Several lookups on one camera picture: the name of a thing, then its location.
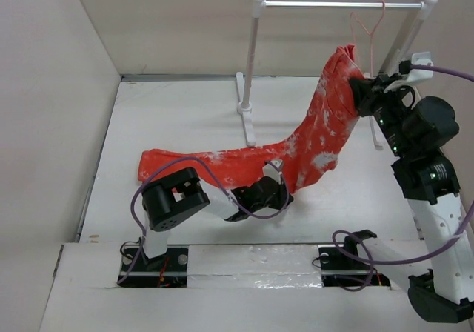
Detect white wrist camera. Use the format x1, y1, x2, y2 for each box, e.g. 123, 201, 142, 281
384, 52, 433, 93
262, 159, 284, 184

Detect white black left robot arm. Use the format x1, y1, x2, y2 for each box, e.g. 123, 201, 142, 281
139, 165, 293, 270

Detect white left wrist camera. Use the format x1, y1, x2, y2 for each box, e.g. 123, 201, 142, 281
262, 159, 284, 184

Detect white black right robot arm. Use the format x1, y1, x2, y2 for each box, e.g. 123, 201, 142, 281
349, 75, 473, 323

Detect red white tie-dye trousers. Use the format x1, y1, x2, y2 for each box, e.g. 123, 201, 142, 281
137, 44, 362, 196

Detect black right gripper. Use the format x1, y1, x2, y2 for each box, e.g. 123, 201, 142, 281
353, 72, 415, 157

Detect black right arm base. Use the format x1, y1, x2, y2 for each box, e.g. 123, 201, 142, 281
311, 230, 391, 291

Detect pink wire hanger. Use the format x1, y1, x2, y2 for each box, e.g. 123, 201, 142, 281
349, 0, 386, 77

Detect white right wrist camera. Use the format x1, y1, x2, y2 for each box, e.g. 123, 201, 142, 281
384, 52, 433, 93

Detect white clothes rack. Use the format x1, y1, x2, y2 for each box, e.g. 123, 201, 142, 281
236, 0, 438, 147

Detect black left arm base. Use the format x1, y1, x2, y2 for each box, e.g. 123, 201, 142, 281
117, 241, 189, 288

